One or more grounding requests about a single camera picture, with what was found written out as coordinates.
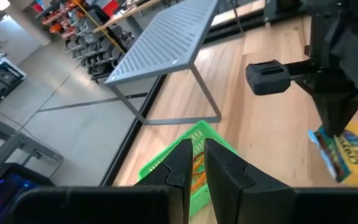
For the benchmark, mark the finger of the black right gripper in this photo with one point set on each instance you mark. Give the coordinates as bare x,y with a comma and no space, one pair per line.
337,115

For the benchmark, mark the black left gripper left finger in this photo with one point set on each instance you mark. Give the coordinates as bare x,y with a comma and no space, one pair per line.
104,205

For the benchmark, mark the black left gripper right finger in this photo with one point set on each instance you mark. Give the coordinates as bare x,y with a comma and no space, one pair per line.
275,205

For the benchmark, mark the orange rubber band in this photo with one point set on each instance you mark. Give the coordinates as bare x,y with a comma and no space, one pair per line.
198,161

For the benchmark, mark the green plastic basket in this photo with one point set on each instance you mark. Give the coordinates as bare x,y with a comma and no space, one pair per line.
198,134

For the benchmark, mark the grey desk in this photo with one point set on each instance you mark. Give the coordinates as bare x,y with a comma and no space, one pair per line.
17,146

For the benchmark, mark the wooden desk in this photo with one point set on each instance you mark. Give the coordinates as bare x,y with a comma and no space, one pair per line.
126,15

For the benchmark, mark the grey storage bin rack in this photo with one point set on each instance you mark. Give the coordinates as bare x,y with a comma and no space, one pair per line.
98,46

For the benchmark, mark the black equipment case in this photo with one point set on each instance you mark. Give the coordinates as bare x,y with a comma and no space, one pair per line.
2,81

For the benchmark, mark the grey perforated metal shelf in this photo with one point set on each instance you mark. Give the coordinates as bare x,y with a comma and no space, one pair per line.
166,40

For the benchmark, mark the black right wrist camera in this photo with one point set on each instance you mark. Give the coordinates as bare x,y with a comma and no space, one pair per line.
267,77

